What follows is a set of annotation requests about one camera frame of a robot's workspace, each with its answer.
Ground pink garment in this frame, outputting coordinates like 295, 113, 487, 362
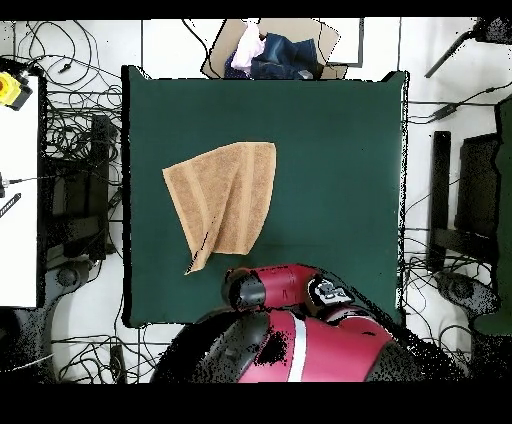
230, 19, 267, 75

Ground black stand base with caster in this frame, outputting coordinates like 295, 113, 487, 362
435, 269, 501, 321
41, 258, 103, 313

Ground black cable with adapter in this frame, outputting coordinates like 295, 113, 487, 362
407, 81, 512, 125

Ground blue denim jeans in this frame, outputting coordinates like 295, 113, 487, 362
223, 32, 325, 80

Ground black tripod leg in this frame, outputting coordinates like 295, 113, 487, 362
424, 17, 512, 79

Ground orange terry towel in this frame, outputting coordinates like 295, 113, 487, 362
161, 140, 278, 276

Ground black frame stand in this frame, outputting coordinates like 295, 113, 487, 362
39, 113, 123, 263

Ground dark green table cloth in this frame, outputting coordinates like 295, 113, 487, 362
121, 65, 409, 329

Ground green cloth covered table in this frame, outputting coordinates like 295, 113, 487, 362
473, 95, 512, 337

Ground black floor cable tangle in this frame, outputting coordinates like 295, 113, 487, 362
51, 335, 169, 384
399, 255, 481, 361
13, 19, 123, 161

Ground brown cardboard box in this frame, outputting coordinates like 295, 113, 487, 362
200, 17, 349, 80

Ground white desk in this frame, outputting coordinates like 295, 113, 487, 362
0, 75, 41, 309

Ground black flat tool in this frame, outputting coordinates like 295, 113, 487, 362
0, 192, 22, 219

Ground yellow emergency stop button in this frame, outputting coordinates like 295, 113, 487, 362
0, 71, 34, 112

